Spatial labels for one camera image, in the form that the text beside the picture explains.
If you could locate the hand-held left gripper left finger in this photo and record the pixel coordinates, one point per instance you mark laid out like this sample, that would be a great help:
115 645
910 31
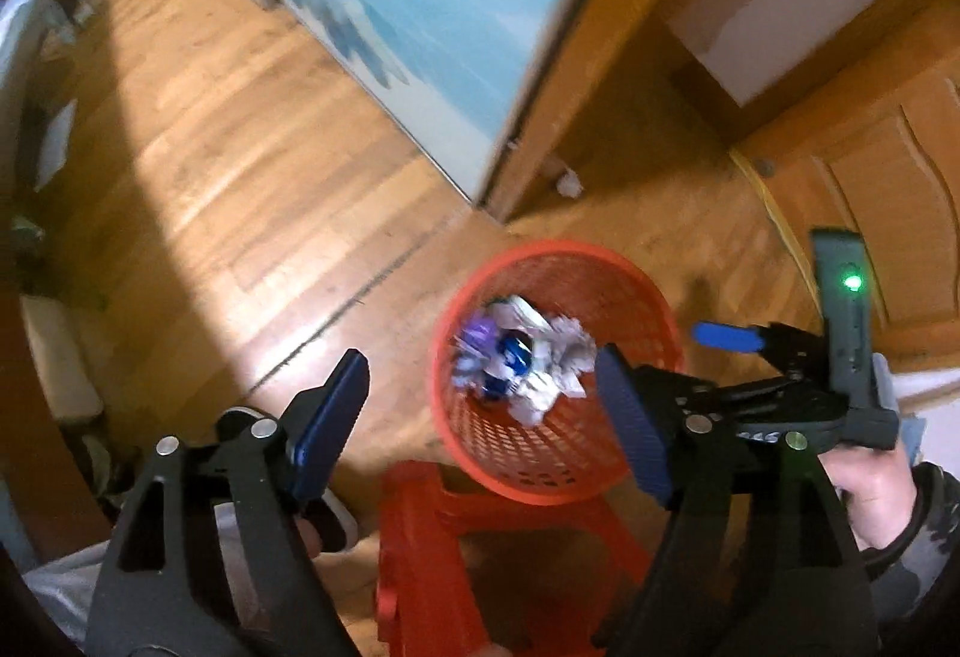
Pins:
334 417

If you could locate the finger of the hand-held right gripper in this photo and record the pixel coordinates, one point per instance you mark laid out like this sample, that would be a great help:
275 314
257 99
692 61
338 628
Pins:
724 334
757 398

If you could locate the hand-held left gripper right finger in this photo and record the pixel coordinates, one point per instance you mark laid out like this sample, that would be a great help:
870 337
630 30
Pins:
634 424

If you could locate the white paper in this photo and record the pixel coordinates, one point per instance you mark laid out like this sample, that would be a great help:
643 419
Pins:
534 406
570 349

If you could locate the red mesh waste basket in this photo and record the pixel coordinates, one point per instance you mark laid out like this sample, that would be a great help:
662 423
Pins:
525 473

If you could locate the person's right forearm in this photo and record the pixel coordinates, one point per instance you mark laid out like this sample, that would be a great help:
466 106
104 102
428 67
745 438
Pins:
926 552

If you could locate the person's right hand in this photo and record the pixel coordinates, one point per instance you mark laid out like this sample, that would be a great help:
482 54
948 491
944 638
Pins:
877 492

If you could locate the wooden door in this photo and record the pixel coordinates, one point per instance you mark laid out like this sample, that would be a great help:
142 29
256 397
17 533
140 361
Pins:
900 192

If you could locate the red plastic stool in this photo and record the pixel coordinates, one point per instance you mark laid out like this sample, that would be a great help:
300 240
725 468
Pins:
420 552

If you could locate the purple wrapper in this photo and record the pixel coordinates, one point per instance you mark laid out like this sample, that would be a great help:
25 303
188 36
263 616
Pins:
476 336

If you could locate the small white object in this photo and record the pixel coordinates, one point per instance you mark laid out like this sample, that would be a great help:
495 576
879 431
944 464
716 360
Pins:
568 183

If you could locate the white box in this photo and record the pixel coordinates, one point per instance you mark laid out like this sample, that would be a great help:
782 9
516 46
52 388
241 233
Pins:
60 357

